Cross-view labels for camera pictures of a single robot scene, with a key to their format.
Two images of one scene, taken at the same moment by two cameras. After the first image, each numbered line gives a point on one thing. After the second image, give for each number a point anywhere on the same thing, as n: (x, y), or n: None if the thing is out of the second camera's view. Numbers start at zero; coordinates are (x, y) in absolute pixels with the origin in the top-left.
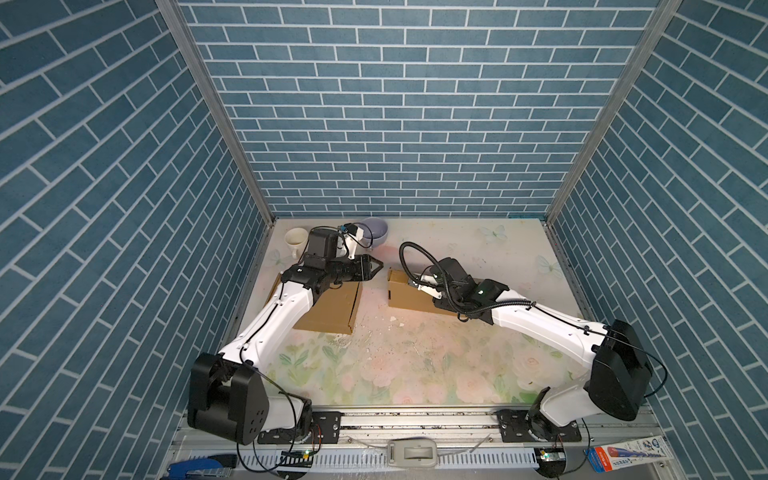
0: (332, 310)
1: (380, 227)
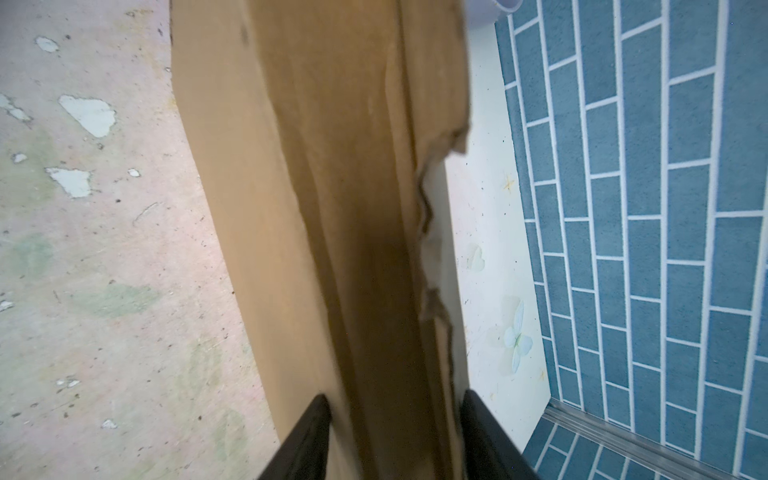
0: None
1: (484, 13)
